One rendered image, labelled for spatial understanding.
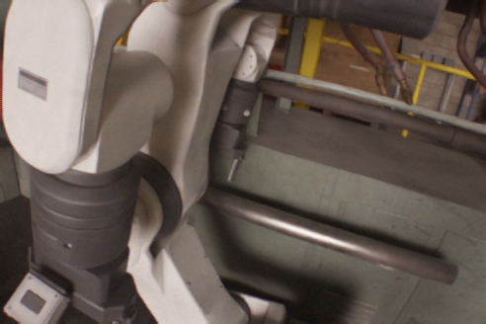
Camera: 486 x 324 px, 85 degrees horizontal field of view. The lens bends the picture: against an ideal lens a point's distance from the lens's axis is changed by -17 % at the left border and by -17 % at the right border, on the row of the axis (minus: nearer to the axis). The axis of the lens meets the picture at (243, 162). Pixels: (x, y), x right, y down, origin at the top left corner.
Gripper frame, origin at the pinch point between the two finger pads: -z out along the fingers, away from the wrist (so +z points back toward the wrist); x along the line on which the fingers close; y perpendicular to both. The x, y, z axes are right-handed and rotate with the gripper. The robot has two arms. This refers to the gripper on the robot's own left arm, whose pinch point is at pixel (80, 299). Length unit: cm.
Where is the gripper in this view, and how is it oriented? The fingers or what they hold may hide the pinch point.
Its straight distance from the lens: 38.4
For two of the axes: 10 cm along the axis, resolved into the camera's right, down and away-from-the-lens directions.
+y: -2.5, 3.6, -9.0
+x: -9.1, -4.0, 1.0
